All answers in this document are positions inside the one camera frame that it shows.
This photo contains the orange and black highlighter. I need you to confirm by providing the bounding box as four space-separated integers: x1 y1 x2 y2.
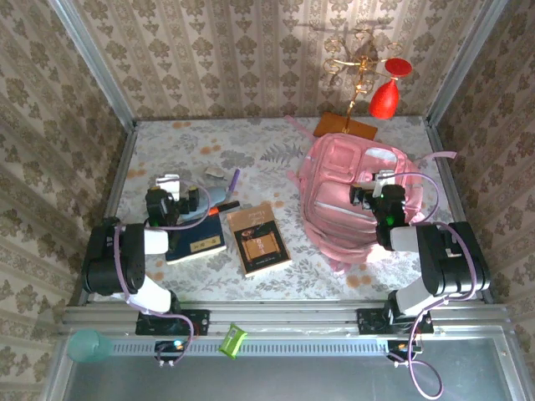
207 200 242 217

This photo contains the pink backpack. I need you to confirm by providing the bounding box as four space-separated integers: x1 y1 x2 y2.
283 114 457 276

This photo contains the dark blue book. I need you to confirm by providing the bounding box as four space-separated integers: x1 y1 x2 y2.
165 210 228 266

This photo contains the purple pen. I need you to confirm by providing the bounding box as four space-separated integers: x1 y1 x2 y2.
227 167 242 198

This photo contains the brown cover book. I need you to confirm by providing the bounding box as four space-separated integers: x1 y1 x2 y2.
225 207 293 279

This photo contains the red wine glass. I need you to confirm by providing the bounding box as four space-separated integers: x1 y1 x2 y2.
368 57 414 120

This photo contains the black electronics board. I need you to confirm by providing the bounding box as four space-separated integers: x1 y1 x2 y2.
154 339 188 363
386 339 421 363

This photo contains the green packet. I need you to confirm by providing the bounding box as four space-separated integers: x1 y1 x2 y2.
217 322 249 360

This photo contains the teal plastic cup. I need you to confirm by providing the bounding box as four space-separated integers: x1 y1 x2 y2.
66 327 115 364

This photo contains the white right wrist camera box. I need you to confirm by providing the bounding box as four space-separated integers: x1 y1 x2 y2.
373 170 395 190

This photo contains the aluminium side rail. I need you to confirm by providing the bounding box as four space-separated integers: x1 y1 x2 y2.
424 120 494 304
78 123 139 306

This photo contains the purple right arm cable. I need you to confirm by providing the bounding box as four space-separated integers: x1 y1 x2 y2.
378 170 480 400

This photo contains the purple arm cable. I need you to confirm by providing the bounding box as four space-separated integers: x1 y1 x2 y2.
113 178 212 368
378 170 480 400

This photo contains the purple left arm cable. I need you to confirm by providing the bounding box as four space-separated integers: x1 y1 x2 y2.
113 178 212 368

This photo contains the gold wire rack wooden base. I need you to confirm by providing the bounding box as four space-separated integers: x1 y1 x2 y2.
313 25 405 144

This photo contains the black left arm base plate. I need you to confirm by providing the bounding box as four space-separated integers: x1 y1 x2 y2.
135 307 211 337

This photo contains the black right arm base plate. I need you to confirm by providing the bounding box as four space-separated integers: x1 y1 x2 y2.
356 307 435 335

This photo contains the aluminium front frame rail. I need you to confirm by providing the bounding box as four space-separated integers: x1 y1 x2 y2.
61 301 512 336

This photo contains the aluminium corner post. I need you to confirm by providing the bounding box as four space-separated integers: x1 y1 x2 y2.
48 0 139 130
425 0 509 126

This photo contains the grey slotted cable duct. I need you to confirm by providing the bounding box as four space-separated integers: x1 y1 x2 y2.
109 338 390 357

